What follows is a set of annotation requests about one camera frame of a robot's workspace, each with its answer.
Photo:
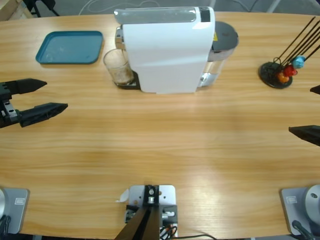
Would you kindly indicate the white paper tag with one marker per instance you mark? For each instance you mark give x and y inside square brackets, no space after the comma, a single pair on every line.
[123,196]

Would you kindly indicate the clear drinking glass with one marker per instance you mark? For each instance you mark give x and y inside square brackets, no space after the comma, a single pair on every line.
[120,75]

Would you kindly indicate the red coffee capsule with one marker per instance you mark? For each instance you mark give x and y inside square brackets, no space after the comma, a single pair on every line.
[289,70]

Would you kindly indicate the black metal frame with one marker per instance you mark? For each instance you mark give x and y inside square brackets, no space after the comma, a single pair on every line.
[45,3]

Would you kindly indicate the black capsule holder with rods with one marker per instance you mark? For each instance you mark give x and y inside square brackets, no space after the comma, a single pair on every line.
[270,72]

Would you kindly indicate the blue coffee capsule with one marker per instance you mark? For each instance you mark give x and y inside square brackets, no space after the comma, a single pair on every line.
[298,62]

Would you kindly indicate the clear water tank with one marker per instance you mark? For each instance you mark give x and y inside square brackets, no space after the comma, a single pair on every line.
[225,35]

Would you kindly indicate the yellow warning sticker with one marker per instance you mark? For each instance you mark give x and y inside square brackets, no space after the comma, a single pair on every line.
[215,37]

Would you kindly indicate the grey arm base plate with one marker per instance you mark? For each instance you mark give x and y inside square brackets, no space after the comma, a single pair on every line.
[292,207]
[17,207]

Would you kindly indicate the teal plastic tray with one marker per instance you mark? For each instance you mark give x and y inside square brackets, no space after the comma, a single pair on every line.
[70,47]

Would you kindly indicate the orange coffee capsule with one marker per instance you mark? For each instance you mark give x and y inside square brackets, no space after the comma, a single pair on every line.
[282,78]

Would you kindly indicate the grey coffee machine lever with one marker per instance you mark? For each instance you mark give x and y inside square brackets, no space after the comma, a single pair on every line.
[155,16]

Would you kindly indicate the white capsule coffee machine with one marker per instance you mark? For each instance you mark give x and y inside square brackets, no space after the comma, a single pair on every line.
[165,55]

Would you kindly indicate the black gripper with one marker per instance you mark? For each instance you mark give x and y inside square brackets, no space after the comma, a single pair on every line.
[7,115]

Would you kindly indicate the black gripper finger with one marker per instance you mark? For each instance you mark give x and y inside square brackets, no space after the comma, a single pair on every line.
[316,90]
[308,132]

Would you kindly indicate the white metal leg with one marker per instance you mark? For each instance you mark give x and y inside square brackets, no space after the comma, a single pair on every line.
[273,6]

